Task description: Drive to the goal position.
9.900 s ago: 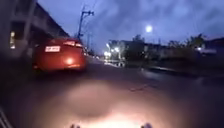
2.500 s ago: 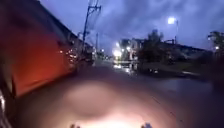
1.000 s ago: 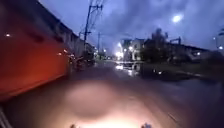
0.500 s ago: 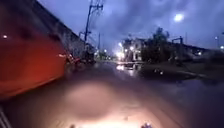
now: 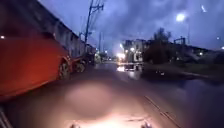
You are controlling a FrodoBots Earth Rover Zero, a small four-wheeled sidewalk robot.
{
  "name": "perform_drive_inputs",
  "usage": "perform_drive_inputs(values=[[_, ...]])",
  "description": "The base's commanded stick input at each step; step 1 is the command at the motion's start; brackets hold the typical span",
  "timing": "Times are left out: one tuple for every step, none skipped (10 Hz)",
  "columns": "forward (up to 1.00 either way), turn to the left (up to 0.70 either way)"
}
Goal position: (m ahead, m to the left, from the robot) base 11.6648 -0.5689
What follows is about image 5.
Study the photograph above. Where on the dark tree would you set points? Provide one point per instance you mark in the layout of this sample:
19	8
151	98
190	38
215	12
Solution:
160	50

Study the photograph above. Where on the red car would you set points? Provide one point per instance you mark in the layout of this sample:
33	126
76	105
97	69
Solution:
26	63

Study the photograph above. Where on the grass verge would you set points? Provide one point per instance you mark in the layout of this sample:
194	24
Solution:
203	69

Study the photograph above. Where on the vehicle with bright headlights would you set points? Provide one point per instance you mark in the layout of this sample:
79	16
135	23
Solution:
133	62

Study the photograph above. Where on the wet dark asphalt road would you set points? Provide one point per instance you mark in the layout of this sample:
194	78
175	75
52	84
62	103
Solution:
110	81

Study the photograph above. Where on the street lamp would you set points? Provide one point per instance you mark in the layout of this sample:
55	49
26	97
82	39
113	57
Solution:
180	17

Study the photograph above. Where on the low building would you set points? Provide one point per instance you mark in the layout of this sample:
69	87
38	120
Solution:
195	53

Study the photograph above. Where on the long grey building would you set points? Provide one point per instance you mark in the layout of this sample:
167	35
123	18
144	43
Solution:
68	36

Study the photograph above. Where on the utility pole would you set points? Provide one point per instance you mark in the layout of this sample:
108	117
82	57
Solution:
87	26

